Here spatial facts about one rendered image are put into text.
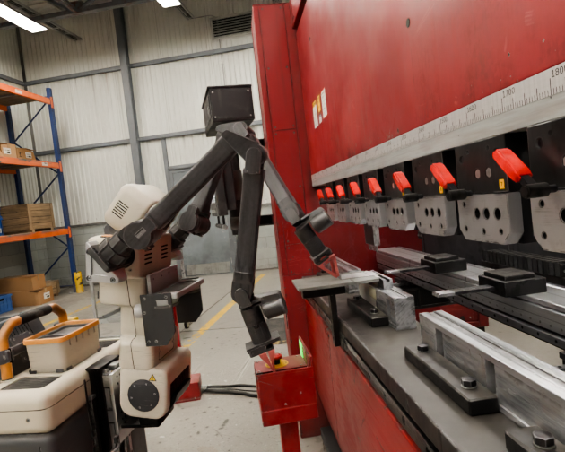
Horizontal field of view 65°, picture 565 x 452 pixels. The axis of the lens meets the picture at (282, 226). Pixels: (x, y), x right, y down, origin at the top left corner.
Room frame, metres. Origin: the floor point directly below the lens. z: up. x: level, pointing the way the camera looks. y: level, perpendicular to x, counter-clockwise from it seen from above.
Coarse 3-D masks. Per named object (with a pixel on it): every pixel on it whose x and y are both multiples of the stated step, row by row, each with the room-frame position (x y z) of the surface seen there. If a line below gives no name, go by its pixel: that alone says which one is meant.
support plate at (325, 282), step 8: (352, 272) 1.58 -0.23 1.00; (360, 272) 1.56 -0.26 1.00; (296, 280) 1.54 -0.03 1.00; (304, 280) 1.52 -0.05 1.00; (312, 280) 1.51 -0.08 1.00; (320, 280) 1.49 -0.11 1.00; (328, 280) 1.47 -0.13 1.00; (336, 280) 1.46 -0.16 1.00; (344, 280) 1.44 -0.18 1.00; (352, 280) 1.43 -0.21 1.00; (360, 280) 1.41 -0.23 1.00; (368, 280) 1.40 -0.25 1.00; (376, 280) 1.41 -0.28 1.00; (296, 288) 1.44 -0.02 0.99; (304, 288) 1.38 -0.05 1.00; (312, 288) 1.39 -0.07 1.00; (320, 288) 1.39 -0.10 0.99
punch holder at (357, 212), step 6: (360, 174) 1.45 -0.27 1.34; (348, 180) 1.57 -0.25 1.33; (354, 180) 1.49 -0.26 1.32; (360, 180) 1.44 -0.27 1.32; (348, 186) 1.58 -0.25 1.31; (360, 186) 1.44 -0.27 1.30; (348, 192) 1.59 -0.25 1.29; (354, 198) 1.51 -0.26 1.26; (354, 204) 1.51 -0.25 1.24; (360, 204) 1.44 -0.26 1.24; (354, 210) 1.51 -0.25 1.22; (360, 210) 1.45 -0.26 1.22; (354, 216) 1.52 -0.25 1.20; (360, 216) 1.45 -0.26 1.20; (354, 222) 1.53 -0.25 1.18; (360, 222) 1.46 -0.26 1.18; (366, 222) 1.46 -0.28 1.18
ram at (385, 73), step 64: (320, 0) 1.71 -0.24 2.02; (384, 0) 1.07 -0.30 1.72; (448, 0) 0.77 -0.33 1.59; (512, 0) 0.61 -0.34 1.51; (320, 64) 1.83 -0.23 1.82; (384, 64) 1.11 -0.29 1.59; (448, 64) 0.79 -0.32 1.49; (512, 64) 0.62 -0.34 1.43; (320, 128) 1.97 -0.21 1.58; (384, 128) 1.15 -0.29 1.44; (512, 128) 0.63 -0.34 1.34
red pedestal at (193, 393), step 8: (176, 312) 3.03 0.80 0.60; (176, 320) 3.03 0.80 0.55; (192, 376) 3.10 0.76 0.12; (200, 376) 3.12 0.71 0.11; (192, 384) 2.97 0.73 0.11; (200, 384) 3.06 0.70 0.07; (184, 392) 2.97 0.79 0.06; (192, 392) 2.97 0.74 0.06; (200, 392) 3.02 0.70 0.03; (184, 400) 2.96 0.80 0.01; (192, 400) 2.96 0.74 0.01
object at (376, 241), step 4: (364, 224) 1.54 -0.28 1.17; (364, 228) 1.54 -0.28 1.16; (368, 228) 1.50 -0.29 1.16; (372, 228) 1.45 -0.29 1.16; (376, 228) 1.45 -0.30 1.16; (368, 232) 1.50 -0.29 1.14; (372, 232) 1.45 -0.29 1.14; (376, 232) 1.45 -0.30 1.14; (368, 236) 1.51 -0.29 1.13; (372, 236) 1.46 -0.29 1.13; (376, 236) 1.45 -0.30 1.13; (368, 240) 1.51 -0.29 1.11; (372, 240) 1.46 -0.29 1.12; (376, 240) 1.45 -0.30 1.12; (372, 244) 1.47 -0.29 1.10; (376, 244) 1.45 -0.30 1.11; (372, 248) 1.50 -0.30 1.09; (376, 248) 1.46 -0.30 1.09
